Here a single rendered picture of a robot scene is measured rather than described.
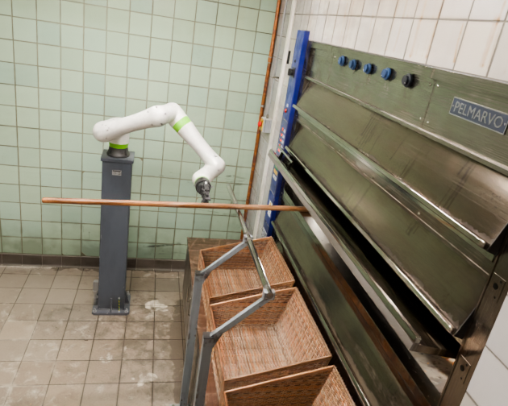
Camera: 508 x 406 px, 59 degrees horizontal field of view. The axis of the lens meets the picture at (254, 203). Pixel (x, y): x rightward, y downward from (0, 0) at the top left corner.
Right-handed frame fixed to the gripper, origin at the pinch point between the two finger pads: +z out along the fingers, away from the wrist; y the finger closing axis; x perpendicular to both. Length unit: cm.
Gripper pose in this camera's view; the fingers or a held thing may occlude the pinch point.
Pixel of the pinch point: (206, 200)
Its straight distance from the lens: 251.0
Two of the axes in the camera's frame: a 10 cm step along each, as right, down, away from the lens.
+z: 2.0, 3.9, -9.0
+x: -9.7, -0.6, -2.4
